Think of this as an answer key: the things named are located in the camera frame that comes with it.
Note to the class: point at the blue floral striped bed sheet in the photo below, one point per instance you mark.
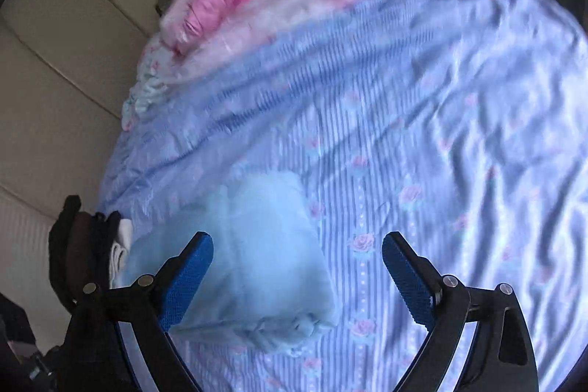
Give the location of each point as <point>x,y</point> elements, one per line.
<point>390,144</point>

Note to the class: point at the pile of dark clothes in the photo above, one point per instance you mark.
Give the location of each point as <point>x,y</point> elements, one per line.
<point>78,254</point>

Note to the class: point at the white folded cloth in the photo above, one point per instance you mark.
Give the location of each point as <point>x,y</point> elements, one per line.
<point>120,249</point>

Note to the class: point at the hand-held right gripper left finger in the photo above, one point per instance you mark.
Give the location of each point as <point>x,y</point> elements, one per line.
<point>188,277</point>

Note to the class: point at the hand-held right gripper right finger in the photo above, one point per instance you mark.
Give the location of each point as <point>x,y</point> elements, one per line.
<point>406,277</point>

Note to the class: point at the light blue pants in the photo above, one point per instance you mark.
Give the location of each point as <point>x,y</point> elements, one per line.
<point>257,263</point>

